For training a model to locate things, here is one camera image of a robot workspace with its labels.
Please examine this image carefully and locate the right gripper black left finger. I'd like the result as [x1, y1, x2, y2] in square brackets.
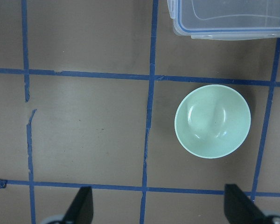
[62, 187, 93, 224]

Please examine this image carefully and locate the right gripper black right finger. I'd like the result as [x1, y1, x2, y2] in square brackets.
[224, 184, 266, 224]

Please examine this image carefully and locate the green bowl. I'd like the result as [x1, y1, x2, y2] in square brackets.
[175, 84, 252, 159]

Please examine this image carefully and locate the clear plastic lidded container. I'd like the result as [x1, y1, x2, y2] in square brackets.
[167, 0, 280, 41]

